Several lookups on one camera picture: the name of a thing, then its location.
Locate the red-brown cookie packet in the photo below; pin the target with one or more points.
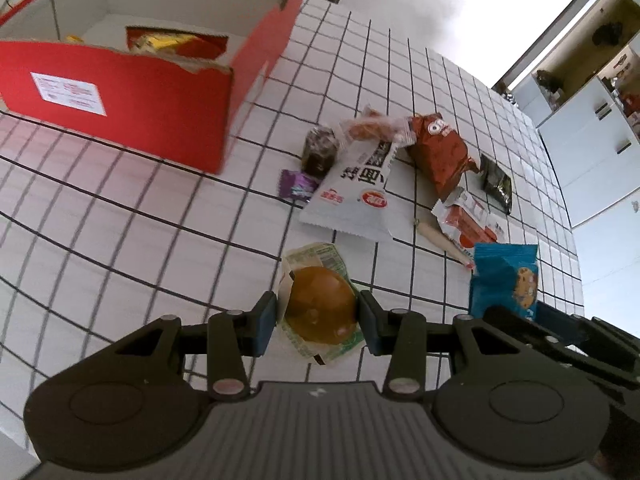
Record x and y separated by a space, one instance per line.
440 155

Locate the dark figurine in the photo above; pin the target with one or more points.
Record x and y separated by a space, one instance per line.
607 34

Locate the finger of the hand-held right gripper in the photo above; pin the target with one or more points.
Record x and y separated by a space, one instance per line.
520 325
560 325

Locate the bun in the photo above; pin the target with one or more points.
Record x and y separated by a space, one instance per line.
320 305

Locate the blue cookie packet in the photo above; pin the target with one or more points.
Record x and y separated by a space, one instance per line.
505 275

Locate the large white snack packet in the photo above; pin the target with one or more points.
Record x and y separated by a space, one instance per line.
350 195

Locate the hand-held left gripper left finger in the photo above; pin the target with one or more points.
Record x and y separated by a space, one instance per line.
265 321

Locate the black seaweed packet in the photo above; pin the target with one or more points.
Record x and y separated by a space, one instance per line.
497 185

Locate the red white sausage packet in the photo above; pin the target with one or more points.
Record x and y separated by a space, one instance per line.
465 222

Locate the red cardboard box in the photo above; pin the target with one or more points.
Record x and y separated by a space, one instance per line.
150 100

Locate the small purple packet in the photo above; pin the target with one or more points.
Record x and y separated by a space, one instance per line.
297 186

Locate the yellow snack packet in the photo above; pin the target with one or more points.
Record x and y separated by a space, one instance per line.
165 41

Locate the clear pastry packet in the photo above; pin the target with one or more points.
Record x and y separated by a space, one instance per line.
372 127

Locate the white wall cabinet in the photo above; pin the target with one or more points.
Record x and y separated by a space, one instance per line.
590 160

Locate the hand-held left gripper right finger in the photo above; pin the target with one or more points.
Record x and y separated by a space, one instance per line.
369 320

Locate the beige sausage stick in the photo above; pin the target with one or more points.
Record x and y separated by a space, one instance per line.
440 237

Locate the dark ornament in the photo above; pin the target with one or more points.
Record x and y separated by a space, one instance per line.
546 80

